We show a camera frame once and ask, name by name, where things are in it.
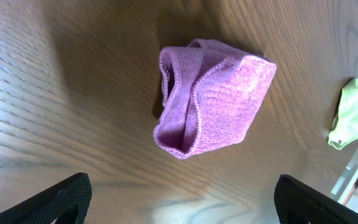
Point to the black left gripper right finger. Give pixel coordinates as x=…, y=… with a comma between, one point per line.
x=297, y=203

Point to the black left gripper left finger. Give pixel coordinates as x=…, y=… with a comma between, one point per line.
x=65, y=202

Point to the purple microfibre cloth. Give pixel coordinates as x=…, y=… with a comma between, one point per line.
x=211, y=95

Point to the green microfibre cloth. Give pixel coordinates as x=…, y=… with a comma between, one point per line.
x=344, y=128

